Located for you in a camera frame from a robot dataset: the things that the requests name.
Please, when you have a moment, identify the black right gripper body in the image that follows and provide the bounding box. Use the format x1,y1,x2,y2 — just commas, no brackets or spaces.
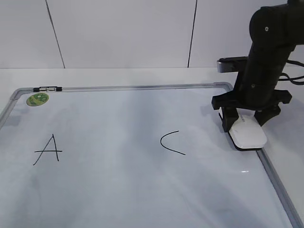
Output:
211,71,292,111

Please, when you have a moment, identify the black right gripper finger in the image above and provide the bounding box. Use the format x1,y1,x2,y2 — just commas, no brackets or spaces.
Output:
219,107,239,133
254,105,281,126

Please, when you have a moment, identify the white board eraser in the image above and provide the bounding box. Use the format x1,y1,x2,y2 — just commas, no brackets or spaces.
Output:
228,114,267,151

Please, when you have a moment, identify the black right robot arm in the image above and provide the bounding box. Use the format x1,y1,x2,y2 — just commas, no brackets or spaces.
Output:
211,0,304,133

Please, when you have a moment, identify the round green magnet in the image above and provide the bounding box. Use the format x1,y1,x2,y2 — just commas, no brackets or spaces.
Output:
27,93,49,107

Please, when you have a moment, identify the black cable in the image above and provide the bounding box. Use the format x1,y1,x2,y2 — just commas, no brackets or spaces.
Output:
279,59,304,85

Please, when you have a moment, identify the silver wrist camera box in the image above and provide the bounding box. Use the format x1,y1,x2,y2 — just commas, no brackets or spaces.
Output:
217,56,247,73

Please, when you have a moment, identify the white board with grey frame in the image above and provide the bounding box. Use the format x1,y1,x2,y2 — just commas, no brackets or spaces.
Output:
0,83,303,228

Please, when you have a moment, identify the black and silver frame clip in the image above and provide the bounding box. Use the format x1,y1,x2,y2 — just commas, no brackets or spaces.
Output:
33,86,62,93

